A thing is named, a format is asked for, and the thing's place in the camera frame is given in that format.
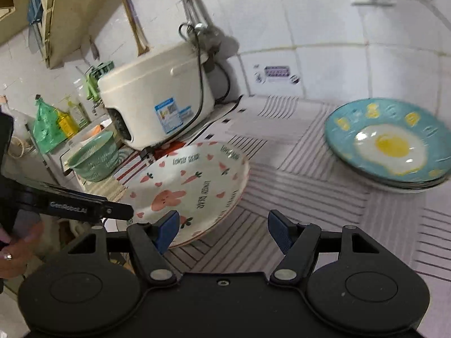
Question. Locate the blue egg print plate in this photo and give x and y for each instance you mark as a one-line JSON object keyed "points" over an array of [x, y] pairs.
{"points": [[387, 141]]}

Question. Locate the wooden wall cabinet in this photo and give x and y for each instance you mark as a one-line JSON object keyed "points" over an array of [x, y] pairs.
{"points": [[63, 14]]}

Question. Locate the blue ceramic plate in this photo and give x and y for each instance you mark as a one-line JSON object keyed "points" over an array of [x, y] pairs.
{"points": [[412, 186]]}

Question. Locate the yellow oil bottle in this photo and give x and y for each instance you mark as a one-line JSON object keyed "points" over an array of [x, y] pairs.
{"points": [[67, 123]]}

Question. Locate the clear green label bottle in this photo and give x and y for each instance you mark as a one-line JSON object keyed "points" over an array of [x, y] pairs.
{"points": [[79, 112]]}

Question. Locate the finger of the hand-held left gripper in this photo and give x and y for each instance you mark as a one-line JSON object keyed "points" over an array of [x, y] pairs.
{"points": [[88, 207]]}

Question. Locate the hanging metal utensils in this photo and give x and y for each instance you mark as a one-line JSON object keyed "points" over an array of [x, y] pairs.
{"points": [[197, 10]]}

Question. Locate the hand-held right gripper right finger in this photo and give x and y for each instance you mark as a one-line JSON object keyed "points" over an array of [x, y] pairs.
{"points": [[278, 233]]}

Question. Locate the green ceramic bowl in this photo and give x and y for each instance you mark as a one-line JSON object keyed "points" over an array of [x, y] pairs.
{"points": [[95, 162]]}

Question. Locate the purple wall sticker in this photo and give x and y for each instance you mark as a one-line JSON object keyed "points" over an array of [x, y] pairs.
{"points": [[276, 73]]}

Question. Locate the white rice cooker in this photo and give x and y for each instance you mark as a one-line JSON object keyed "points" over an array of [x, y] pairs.
{"points": [[151, 81]]}

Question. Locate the person's left hand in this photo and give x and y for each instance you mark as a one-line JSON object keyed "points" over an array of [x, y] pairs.
{"points": [[17, 258]]}

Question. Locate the striped table mat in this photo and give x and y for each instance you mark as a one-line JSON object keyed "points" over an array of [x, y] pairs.
{"points": [[299, 190]]}

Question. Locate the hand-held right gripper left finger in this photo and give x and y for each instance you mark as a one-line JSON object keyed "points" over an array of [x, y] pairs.
{"points": [[169, 233]]}

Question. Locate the green plastic bag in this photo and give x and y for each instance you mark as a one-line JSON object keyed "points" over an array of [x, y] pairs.
{"points": [[45, 126]]}

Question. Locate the wooden spatula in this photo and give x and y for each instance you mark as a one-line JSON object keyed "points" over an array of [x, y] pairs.
{"points": [[135, 24]]}

